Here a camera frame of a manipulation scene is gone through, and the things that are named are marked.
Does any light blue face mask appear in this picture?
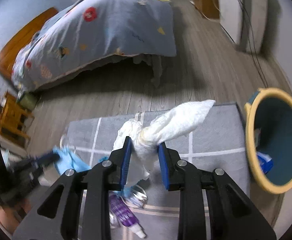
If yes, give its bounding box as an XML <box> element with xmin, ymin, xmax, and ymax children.
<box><xmin>53</xmin><ymin>146</ymin><xmax>91</xmax><ymax>175</ymax></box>

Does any white tissue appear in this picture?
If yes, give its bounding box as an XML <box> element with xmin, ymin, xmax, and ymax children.
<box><xmin>113</xmin><ymin>100</ymin><xmax>215</xmax><ymax>187</ymax></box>

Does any teal yellow-rimmed trash bin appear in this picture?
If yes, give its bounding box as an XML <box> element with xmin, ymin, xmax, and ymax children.
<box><xmin>244</xmin><ymin>88</ymin><xmax>292</xmax><ymax>194</ymax></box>

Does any teal crumpled wrapper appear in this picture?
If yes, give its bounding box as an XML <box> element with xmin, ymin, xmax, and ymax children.
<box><xmin>98</xmin><ymin>156</ymin><xmax>132</xmax><ymax>198</ymax></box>

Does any wooden stool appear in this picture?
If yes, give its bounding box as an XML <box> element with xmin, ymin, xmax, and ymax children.
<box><xmin>0</xmin><ymin>91</ymin><xmax>35</xmax><ymax>148</ymax></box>

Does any grey checked rug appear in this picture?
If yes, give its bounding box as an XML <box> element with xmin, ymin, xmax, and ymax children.
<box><xmin>60</xmin><ymin>103</ymin><xmax>250</xmax><ymax>239</ymax></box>

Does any purple spray bottle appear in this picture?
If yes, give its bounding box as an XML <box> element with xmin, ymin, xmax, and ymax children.
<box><xmin>109</xmin><ymin>193</ymin><xmax>147</xmax><ymax>239</ymax></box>

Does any green can under bed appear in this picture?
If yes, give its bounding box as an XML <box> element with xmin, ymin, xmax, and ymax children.
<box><xmin>17</xmin><ymin>91</ymin><xmax>38</xmax><ymax>111</ymax></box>

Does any blue snack bag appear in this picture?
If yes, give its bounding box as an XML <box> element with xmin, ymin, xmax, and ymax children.
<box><xmin>257</xmin><ymin>151</ymin><xmax>273</xmax><ymax>174</ymax></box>

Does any wooden bed headboard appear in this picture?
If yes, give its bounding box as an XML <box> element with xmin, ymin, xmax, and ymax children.
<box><xmin>0</xmin><ymin>7</ymin><xmax>58</xmax><ymax>81</ymax></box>

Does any blue patterned bed quilt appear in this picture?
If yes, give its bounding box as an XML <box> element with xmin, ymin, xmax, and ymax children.
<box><xmin>11</xmin><ymin>0</ymin><xmax>176</xmax><ymax>92</ymax></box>

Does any white air purifier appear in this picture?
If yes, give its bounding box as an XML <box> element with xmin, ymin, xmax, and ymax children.
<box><xmin>219</xmin><ymin>0</ymin><xmax>267</xmax><ymax>54</ymax></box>

